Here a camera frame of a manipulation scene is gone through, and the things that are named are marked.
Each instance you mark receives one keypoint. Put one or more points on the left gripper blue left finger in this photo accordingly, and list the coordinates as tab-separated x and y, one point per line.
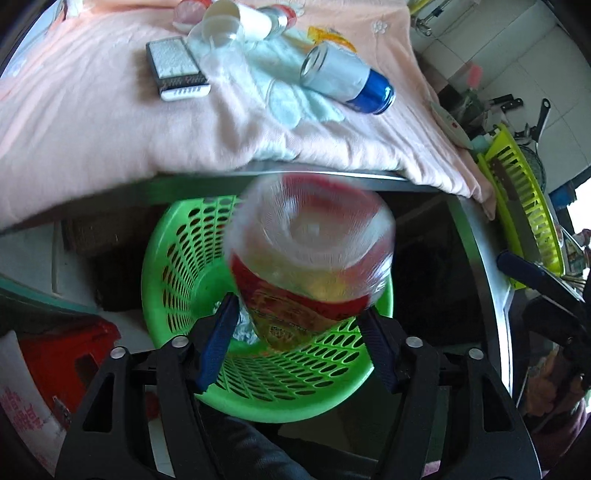
212	354

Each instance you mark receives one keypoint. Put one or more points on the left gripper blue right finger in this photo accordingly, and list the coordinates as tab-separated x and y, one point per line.
382	348

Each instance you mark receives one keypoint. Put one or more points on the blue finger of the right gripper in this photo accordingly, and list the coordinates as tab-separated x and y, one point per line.
521	270

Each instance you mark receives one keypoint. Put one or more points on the white paper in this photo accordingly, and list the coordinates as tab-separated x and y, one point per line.
244	330

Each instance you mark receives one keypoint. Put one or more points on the red yellow drink bottle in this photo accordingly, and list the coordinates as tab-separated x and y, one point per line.
307	252

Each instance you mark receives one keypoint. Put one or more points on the white paper cup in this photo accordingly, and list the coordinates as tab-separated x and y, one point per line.
255	24

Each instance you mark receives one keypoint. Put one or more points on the white milk carton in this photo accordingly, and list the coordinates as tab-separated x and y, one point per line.
317	35

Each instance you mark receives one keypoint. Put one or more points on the red snack cup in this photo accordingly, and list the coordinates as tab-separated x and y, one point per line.
188	13

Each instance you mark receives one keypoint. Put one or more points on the yellow green dish rack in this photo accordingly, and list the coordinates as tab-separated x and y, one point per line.
522	208

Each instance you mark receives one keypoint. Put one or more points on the red plastic stool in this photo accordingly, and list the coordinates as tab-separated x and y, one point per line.
64	361

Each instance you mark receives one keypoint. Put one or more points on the white ceramic dish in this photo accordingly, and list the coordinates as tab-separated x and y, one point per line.
450	126

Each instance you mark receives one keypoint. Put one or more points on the white printed plastic bag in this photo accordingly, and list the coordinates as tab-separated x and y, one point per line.
26	410

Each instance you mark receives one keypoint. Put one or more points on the pink blanket cloth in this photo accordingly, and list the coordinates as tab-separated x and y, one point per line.
81	113

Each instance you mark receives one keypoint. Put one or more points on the silver blue can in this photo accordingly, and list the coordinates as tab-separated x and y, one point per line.
340	74

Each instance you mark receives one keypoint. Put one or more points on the clear plastic cup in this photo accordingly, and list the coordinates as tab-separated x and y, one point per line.
216	43

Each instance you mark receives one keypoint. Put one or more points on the red soda can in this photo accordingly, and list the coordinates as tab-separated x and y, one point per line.
282	16

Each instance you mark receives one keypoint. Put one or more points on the black handled pan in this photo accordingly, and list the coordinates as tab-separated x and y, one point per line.
529	141

